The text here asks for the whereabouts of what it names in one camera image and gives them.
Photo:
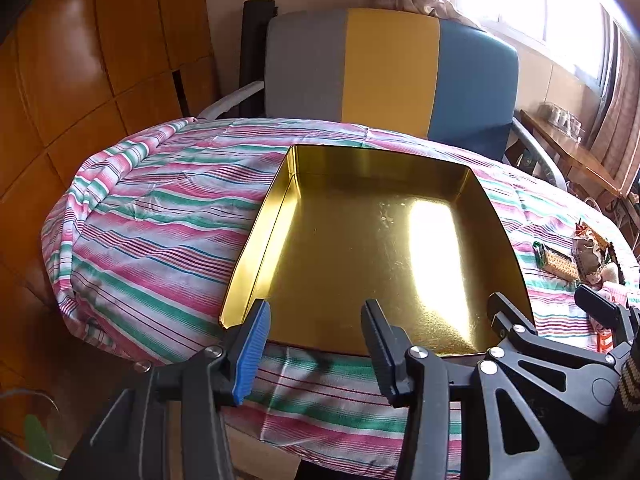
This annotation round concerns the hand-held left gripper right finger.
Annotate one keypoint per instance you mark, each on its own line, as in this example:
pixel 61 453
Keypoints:
pixel 382 350

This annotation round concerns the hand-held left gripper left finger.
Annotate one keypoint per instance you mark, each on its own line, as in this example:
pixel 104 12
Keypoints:
pixel 252 350

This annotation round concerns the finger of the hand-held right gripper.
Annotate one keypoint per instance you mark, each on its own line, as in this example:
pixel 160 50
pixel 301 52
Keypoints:
pixel 510 315
pixel 600 307

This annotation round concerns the pink striped sock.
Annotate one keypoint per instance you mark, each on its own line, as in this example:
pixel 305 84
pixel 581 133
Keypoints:
pixel 614 287

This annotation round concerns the orange snack bag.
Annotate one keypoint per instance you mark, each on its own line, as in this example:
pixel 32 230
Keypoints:
pixel 590 257

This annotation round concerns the green-ended cracker packet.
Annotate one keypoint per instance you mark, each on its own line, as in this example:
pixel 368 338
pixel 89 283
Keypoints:
pixel 555 262

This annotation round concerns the gold tin container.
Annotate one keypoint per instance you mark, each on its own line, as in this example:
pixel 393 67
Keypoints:
pixel 375 240

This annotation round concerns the wooden side table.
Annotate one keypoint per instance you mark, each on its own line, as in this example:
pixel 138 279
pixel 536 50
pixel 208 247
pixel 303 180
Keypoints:
pixel 570 152

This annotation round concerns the striped pink green tablecloth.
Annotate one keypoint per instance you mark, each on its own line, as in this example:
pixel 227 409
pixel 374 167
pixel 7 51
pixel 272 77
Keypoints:
pixel 150 220

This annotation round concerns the group of glass cups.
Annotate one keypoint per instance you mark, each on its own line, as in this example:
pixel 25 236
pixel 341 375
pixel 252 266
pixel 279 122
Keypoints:
pixel 562 120

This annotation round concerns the green plant leaf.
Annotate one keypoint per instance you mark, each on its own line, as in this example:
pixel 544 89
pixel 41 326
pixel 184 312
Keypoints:
pixel 37 440

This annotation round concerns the grey yellow blue chair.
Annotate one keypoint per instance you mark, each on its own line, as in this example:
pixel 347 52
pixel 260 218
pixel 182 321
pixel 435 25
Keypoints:
pixel 390 60

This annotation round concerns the black rolled mat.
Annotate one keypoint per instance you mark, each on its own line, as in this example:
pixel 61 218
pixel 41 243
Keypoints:
pixel 252 50

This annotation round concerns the window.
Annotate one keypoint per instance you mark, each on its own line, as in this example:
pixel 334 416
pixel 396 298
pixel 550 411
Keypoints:
pixel 540 0

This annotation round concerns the wooden wardrobe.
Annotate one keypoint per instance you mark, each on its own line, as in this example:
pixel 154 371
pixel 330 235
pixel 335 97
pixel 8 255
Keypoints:
pixel 75 85

